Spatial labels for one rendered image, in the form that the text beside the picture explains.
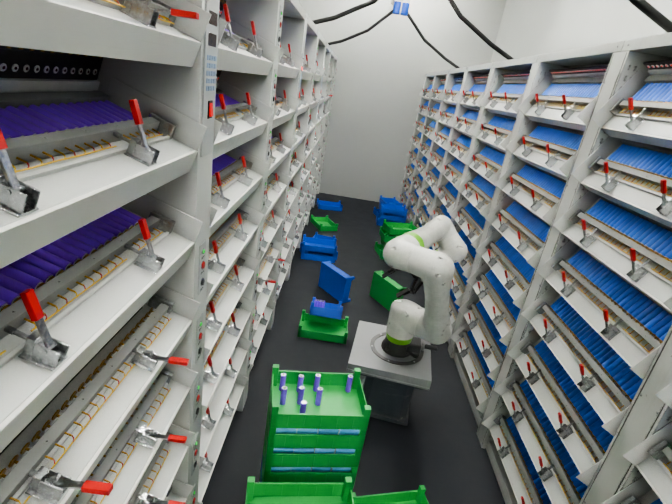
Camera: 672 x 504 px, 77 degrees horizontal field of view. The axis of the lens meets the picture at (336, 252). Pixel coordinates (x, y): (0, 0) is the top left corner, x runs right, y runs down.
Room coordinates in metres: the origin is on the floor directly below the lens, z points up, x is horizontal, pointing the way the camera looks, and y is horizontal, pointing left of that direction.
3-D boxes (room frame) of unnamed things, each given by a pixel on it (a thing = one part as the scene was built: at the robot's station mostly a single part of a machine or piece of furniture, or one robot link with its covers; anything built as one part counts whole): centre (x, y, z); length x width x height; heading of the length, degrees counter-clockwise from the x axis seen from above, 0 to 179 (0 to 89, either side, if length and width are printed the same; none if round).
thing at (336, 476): (1.10, -0.02, 0.28); 0.30 x 0.20 x 0.08; 101
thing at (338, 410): (1.10, -0.02, 0.52); 0.30 x 0.20 x 0.08; 101
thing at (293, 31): (2.27, 0.42, 0.87); 0.20 x 0.09 x 1.74; 91
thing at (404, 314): (1.73, -0.37, 0.49); 0.16 x 0.13 x 0.19; 58
